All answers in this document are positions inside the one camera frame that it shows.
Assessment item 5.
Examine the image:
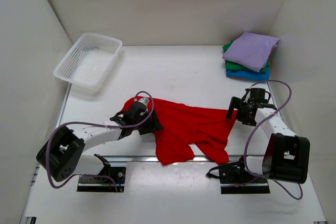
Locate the red t shirt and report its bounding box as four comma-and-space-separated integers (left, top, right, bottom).
123, 97, 238, 166

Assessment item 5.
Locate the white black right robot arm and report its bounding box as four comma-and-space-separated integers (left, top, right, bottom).
226, 88, 310, 184

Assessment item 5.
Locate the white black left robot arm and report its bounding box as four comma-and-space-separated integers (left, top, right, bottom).
36, 97, 164, 183

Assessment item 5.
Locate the blue folded t shirt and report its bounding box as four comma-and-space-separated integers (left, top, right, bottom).
226, 67, 270, 81

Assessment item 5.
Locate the green folded t shirt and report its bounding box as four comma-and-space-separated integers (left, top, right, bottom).
222, 40, 270, 73

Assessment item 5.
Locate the lilac folded t shirt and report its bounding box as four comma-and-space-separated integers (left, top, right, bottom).
222, 31, 280, 72

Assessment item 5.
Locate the white plastic basket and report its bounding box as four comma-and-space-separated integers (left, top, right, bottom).
53, 33, 123, 92

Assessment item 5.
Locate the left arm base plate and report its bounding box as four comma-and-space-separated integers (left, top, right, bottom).
77, 163, 127, 193

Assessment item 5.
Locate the black cable at base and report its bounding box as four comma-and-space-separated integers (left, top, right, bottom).
205, 165, 224, 180

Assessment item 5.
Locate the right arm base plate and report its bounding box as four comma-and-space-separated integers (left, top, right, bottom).
219, 161, 270, 195

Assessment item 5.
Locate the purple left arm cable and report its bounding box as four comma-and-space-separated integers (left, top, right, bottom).
46, 91, 155, 192

